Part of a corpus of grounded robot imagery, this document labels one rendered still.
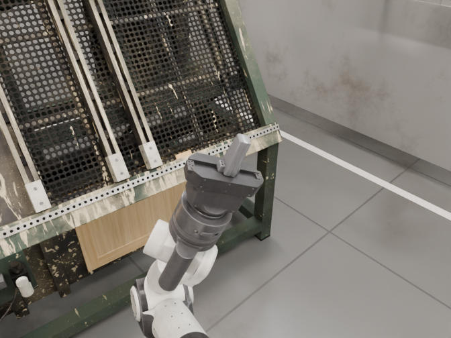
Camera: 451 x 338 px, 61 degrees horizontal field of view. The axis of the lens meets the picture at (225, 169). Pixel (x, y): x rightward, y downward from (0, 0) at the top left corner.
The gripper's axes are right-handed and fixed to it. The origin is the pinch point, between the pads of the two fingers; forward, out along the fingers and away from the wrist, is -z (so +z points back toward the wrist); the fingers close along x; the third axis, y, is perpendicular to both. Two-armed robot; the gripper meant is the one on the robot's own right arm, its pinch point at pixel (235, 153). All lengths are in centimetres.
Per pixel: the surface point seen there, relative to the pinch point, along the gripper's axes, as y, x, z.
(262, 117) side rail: 135, -79, 67
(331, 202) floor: 145, -180, 130
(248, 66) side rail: 153, -65, 47
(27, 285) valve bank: 57, 24, 129
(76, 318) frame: 67, -2, 173
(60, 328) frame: 62, 6, 176
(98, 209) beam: 82, 2, 105
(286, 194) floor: 162, -151, 144
